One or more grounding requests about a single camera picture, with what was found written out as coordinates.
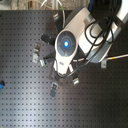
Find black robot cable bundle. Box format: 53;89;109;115
61;18;116;80

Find metal cable clip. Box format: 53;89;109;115
73;77;80;85
39;59;46;67
34;43;40;54
50;83;58;97
101;59;107;68
32;54;38;63

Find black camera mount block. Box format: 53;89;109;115
41;34;55;46

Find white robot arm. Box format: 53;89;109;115
53;0;128;78

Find white routed cable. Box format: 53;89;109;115
72;53;128;62

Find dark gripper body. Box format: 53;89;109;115
49;61;73;82

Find black perforated breadboard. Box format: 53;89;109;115
0;11;128;128

